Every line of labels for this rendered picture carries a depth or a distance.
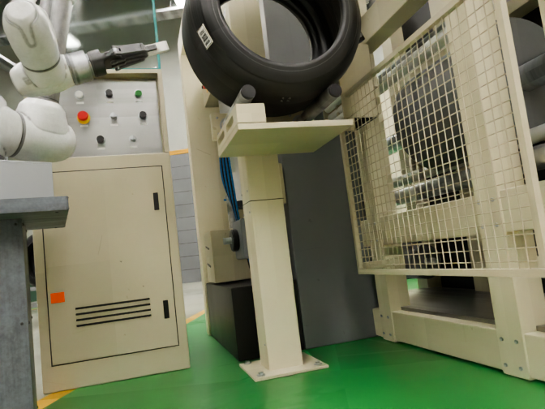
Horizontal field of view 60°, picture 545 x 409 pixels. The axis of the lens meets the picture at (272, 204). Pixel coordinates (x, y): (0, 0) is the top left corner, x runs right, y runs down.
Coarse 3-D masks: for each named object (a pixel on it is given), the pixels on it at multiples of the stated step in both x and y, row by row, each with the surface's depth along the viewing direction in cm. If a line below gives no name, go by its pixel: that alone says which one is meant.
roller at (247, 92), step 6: (240, 90) 139; (246, 90) 138; (252, 90) 139; (240, 96) 140; (246, 96) 138; (252, 96) 138; (234, 102) 147; (240, 102) 143; (246, 102) 141; (228, 114) 158; (222, 126) 170
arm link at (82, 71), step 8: (72, 56) 133; (80, 56) 134; (72, 64) 132; (80, 64) 133; (88, 64) 134; (72, 72) 133; (80, 72) 134; (88, 72) 135; (80, 80) 136; (88, 80) 137
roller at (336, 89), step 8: (328, 88) 146; (336, 88) 146; (320, 96) 152; (328, 96) 147; (336, 96) 146; (312, 104) 160; (320, 104) 154; (328, 104) 153; (304, 112) 168; (312, 112) 162; (320, 112) 161; (296, 120) 176; (304, 120) 170
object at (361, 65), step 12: (360, 48) 186; (360, 60) 185; (348, 72) 183; (360, 72) 184; (348, 84) 182; (372, 84) 185; (360, 96) 183; (372, 96) 184; (348, 108) 180; (360, 108) 182; (360, 120) 197
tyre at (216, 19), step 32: (192, 0) 140; (224, 0) 169; (288, 0) 176; (320, 0) 173; (352, 0) 151; (192, 32) 142; (224, 32) 138; (320, 32) 177; (352, 32) 150; (192, 64) 155; (224, 64) 140; (256, 64) 139; (288, 64) 141; (320, 64) 145; (224, 96) 154; (256, 96) 145; (288, 96) 146
